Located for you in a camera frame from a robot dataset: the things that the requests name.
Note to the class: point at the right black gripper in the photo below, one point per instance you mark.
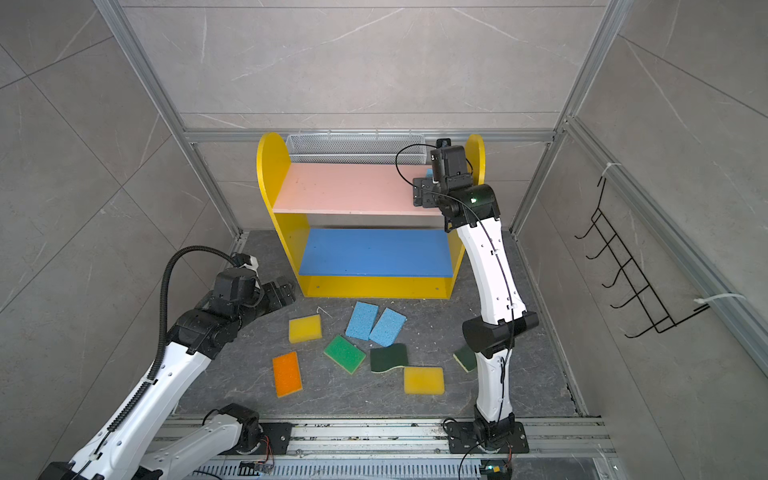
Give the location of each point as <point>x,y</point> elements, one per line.
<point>424,188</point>

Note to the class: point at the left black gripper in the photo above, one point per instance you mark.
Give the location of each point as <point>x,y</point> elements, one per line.
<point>276,301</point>

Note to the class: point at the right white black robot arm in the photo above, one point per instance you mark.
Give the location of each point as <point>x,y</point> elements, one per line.
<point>470,210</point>

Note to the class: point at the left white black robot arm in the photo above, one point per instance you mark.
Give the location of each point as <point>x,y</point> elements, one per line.
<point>120,449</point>

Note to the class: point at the yellow shelf with coloured boards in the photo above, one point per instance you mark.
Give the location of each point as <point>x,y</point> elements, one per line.
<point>353,231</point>

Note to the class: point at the small yellow sponge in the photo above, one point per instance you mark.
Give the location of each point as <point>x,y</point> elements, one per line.
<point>305,329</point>

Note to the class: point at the orange yellow sponge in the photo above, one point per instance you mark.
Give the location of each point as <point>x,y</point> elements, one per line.
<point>287,375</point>

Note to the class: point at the bright green yellow sponge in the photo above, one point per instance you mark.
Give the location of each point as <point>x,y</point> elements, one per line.
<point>344,354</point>

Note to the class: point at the dark green wavy sponge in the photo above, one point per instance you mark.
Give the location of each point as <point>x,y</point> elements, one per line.
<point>385,359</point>
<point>466,358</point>

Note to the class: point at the right dark green wavy sponge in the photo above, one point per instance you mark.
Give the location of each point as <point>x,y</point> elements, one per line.
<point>466,358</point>

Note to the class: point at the large yellow sponge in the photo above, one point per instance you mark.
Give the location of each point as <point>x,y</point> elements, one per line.
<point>424,381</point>

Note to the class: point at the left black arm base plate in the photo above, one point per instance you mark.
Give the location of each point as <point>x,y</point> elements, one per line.
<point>273,436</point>

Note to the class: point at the black wire hook rack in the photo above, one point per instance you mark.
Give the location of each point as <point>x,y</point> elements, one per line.
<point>655,316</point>

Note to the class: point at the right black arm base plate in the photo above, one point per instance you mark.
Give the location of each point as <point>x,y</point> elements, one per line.
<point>477,437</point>

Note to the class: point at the aluminium rail base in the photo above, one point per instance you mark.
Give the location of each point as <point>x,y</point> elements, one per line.
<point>417,448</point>

